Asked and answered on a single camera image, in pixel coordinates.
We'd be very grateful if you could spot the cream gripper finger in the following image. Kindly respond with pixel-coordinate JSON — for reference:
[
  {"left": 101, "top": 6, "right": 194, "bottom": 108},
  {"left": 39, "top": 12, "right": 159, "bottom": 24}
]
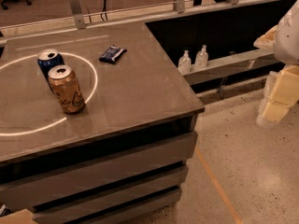
[
  {"left": 263, "top": 64, "right": 299, "bottom": 122},
  {"left": 256, "top": 71, "right": 278, "bottom": 128}
]

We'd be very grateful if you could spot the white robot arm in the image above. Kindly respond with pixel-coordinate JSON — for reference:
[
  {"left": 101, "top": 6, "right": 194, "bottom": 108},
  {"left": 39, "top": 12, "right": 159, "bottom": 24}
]
[{"left": 254, "top": 0, "right": 299, "bottom": 127}]

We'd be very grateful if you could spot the blue rxbar blueberry wrapper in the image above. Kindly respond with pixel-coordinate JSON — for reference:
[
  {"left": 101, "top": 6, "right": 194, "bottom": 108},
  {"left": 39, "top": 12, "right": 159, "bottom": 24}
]
[{"left": 99, "top": 45, "right": 127, "bottom": 63}]

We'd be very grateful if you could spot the right clear sanitizer bottle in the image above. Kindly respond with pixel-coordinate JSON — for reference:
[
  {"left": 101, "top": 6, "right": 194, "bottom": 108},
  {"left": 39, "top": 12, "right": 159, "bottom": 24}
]
[{"left": 194, "top": 45, "right": 208, "bottom": 68}]

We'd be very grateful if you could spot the clear sanitizer bottle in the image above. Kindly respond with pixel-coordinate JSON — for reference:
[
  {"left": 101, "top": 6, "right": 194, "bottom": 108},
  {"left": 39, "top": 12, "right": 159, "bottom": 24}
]
[
  {"left": 178, "top": 50, "right": 191, "bottom": 74},
  {"left": 194, "top": 45, "right": 208, "bottom": 68}
]

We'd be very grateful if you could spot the left clear sanitizer bottle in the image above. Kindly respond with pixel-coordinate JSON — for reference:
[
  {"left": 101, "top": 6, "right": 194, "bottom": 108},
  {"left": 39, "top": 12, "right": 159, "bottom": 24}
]
[{"left": 178, "top": 50, "right": 191, "bottom": 74}]

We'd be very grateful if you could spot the grey slatted counter base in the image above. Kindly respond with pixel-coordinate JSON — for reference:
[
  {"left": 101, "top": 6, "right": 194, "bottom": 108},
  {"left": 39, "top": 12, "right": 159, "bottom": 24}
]
[{"left": 0, "top": 113, "right": 197, "bottom": 224}]

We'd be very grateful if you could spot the gold soda can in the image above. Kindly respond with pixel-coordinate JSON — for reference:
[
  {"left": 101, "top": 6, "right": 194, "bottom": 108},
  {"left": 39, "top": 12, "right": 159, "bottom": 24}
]
[{"left": 48, "top": 65, "right": 85, "bottom": 114}]

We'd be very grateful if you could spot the metal railing with posts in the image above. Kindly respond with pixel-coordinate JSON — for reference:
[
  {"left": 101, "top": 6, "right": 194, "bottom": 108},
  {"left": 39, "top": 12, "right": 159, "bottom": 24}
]
[{"left": 0, "top": 0, "right": 299, "bottom": 47}]

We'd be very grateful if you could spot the blue soda can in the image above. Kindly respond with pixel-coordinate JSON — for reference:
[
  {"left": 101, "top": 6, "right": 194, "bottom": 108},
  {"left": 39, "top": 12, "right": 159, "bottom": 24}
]
[{"left": 37, "top": 49, "right": 64, "bottom": 81}]

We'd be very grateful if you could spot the cardboard box corner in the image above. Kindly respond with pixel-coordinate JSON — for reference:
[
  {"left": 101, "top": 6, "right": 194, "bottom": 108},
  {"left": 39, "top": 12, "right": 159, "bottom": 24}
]
[{"left": 0, "top": 209, "right": 37, "bottom": 224}]

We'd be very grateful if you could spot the grey wall shelf ledge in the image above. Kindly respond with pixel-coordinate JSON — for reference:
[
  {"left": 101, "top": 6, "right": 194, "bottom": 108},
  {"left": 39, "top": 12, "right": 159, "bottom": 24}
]
[{"left": 184, "top": 49, "right": 278, "bottom": 85}]

